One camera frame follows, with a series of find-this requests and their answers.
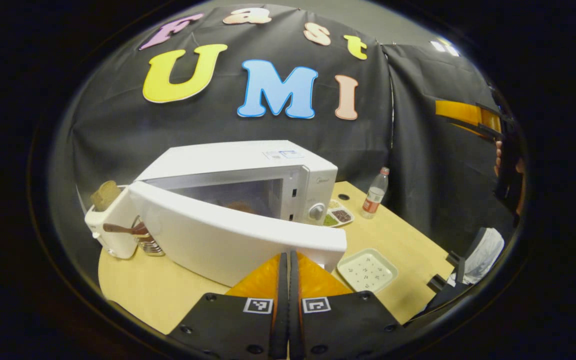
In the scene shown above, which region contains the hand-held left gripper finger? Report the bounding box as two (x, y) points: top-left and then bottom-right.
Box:
(289, 251), (404, 360)
(168, 252), (289, 360)

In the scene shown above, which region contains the white microwave oven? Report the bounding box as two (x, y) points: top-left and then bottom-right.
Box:
(128, 140), (348, 288)

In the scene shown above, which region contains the ceiling light panel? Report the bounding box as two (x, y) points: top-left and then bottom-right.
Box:
(430, 38), (462, 57)

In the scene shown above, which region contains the square white speckled plate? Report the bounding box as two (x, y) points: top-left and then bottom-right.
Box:
(337, 248), (399, 294)

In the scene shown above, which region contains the white cloth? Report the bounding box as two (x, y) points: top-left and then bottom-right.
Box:
(460, 228), (505, 286)

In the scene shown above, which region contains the divided white dish of beans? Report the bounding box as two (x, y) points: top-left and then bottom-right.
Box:
(323, 199), (355, 228)

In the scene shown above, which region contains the clear plastic water bottle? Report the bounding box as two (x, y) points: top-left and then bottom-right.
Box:
(361, 167), (390, 220)

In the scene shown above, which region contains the metal utensil holder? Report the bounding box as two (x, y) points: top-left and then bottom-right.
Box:
(135, 234), (165, 257)

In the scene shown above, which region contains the white toaster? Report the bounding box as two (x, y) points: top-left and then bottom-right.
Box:
(84, 186), (142, 260)

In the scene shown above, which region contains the brown toast slice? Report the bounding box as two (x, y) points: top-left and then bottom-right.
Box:
(90, 180), (122, 212)

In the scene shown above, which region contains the black backdrop cloth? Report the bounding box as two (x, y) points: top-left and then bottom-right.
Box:
(50, 4), (519, 251)

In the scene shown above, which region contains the brown handled utensil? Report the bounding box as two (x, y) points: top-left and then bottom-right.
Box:
(103, 223), (149, 236)

